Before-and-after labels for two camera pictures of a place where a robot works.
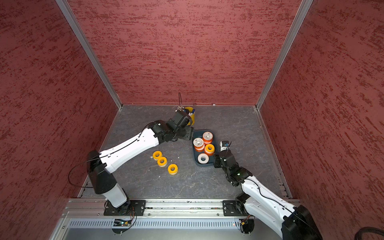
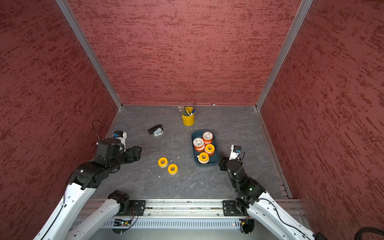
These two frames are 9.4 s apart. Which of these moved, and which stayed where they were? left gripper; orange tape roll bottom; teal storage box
Moved: left gripper
Stayed: teal storage box; orange tape roll bottom
